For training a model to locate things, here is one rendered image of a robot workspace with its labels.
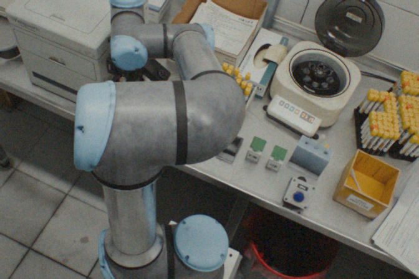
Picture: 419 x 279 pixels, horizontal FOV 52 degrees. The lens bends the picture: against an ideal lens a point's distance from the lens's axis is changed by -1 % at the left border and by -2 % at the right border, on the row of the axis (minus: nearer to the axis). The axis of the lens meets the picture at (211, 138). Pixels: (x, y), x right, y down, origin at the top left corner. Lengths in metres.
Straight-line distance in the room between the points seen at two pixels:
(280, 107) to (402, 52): 0.49
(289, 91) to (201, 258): 0.65
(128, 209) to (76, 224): 1.46
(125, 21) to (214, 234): 0.48
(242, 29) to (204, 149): 1.02
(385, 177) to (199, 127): 0.90
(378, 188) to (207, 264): 0.66
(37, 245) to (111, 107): 1.65
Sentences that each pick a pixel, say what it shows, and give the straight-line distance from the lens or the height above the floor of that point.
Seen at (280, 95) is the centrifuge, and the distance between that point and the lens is 1.38.
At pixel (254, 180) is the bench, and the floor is 0.88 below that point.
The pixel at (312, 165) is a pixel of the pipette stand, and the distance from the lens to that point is 1.29.
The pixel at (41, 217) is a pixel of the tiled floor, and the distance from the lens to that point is 2.20.
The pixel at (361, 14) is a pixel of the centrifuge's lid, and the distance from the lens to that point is 1.50.
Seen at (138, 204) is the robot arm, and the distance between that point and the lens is 0.69.
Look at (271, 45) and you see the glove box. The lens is 1.51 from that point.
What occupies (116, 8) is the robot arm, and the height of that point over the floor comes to 1.33.
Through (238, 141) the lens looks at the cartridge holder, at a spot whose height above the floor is 0.90.
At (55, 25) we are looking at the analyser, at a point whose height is 1.17.
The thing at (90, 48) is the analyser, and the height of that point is 1.16.
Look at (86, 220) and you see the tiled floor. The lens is 2.16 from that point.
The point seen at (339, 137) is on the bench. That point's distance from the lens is 1.43.
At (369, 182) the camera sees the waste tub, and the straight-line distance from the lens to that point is 1.38.
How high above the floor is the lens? 1.98
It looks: 57 degrees down
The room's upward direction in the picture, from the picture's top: 12 degrees clockwise
